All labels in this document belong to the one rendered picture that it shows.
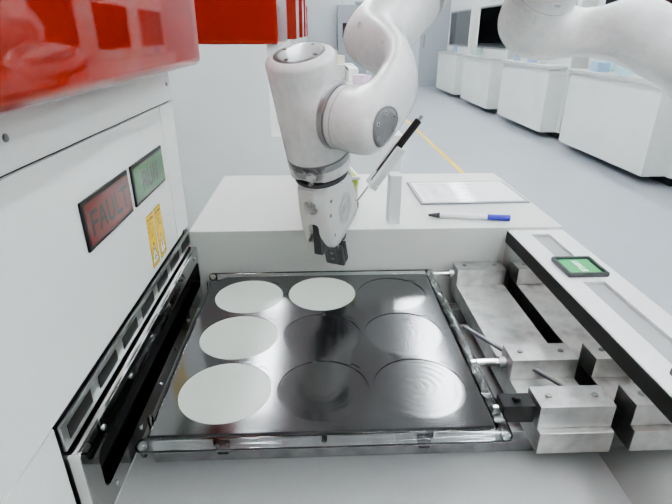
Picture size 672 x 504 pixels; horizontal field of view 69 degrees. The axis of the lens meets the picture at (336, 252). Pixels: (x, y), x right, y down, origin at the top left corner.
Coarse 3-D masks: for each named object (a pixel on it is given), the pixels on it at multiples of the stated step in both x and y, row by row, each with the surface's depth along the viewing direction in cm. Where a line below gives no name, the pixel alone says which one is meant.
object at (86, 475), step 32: (192, 256) 78; (192, 288) 82; (160, 320) 62; (192, 320) 77; (128, 352) 54; (160, 352) 65; (128, 384) 51; (160, 384) 61; (96, 416) 45; (128, 416) 54; (96, 448) 44; (128, 448) 51; (96, 480) 44
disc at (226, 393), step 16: (208, 368) 58; (224, 368) 58; (240, 368) 58; (256, 368) 58; (192, 384) 55; (208, 384) 55; (224, 384) 55; (240, 384) 55; (256, 384) 55; (192, 400) 53; (208, 400) 53; (224, 400) 53; (240, 400) 53; (256, 400) 53; (192, 416) 51; (208, 416) 51; (224, 416) 51; (240, 416) 51
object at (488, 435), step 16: (352, 432) 48; (368, 432) 48; (384, 432) 48; (400, 432) 48; (416, 432) 48; (448, 432) 48; (464, 432) 48; (480, 432) 48; (496, 432) 48; (512, 432) 48; (144, 448) 47; (160, 448) 47; (176, 448) 47; (192, 448) 47; (208, 448) 47; (224, 448) 47; (240, 448) 47; (256, 448) 47; (272, 448) 47; (288, 448) 47; (304, 448) 47; (320, 448) 48
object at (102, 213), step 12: (120, 180) 52; (108, 192) 49; (120, 192) 52; (96, 204) 46; (108, 204) 49; (120, 204) 52; (96, 216) 46; (108, 216) 49; (120, 216) 52; (96, 228) 46; (108, 228) 49; (96, 240) 46
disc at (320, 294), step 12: (300, 288) 76; (312, 288) 76; (324, 288) 76; (336, 288) 76; (348, 288) 76; (300, 300) 73; (312, 300) 73; (324, 300) 73; (336, 300) 72; (348, 300) 72
